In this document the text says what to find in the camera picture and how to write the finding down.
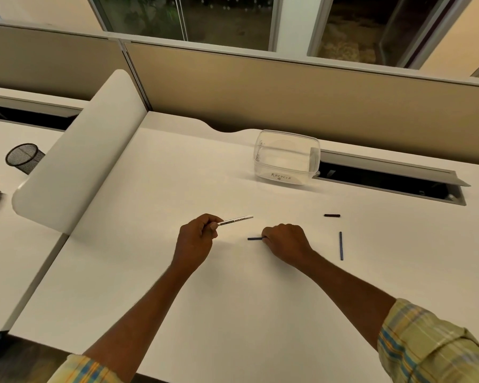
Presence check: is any beige partition panel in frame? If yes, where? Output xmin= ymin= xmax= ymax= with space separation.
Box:
xmin=0 ymin=22 xmax=151 ymax=110
xmin=124 ymin=41 xmax=479 ymax=168

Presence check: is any person's left hand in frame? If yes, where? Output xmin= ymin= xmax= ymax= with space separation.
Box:
xmin=173 ymin=214 xmax=225 ymax=270

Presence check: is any white pen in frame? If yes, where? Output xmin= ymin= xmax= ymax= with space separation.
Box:
xmin=217 ymin=215 xmax=254 ymax=227

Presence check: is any glass window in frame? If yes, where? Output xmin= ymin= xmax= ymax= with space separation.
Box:
xmin=307 ymin=0 xmax=476 ymax=69
xmin=89 ymin=0 xmax=282 ymax=52

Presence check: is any clear plastic container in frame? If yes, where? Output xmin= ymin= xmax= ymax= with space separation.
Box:
xmin=253 ymin=130 xmax=321 ymax=186

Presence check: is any person's right hand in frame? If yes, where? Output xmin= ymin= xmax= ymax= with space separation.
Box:
xmin=261 ymin=223 xmax=316 ymax=268

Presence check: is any yellow plaid right sleeve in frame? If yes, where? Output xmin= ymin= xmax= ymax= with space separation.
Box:
xmin=377 ymin=298 xmax=479 ymax=383

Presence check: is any person's left forearm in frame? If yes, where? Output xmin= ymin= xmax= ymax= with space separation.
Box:
xmin=82 ymin=255 xmax=196 ymax=383

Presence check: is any person's right forearm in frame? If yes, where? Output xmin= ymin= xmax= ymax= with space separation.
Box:
xmin=293 ymin=251 xmax=397 ymax=351

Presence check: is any yellow plaid left sleeve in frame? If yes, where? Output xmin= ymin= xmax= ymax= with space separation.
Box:
xmin=47 ymin=354 xmax=124 ymax=383

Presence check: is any yellow plaid sleeve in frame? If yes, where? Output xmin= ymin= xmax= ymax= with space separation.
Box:
xmin=47 ymin=354 xmax=124 ymax=383
xmin=377 ymin=298 xmax=479 ymax=383

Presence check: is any grey cable tray flap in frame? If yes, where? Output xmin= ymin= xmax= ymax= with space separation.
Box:
xmin=0 ymin=95 xmax=84 ymax=131
xmin=314 ymin=149 xmax=471 ymax=206

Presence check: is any black mesh pen holder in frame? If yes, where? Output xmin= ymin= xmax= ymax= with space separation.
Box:
xmin=5 ymin=143 xmax=46 ymax=175

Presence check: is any white curved desk divider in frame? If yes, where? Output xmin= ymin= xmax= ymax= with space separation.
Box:
xmin=11 ymin=69 xmax=148 ymax=235

